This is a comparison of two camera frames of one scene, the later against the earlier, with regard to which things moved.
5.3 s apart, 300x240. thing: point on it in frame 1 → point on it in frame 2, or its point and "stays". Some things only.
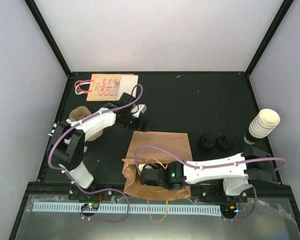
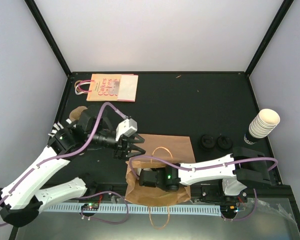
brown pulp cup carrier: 79,113 stays
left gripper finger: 147,124 → 121,151
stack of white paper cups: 264,123 stays
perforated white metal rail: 118,209 stays
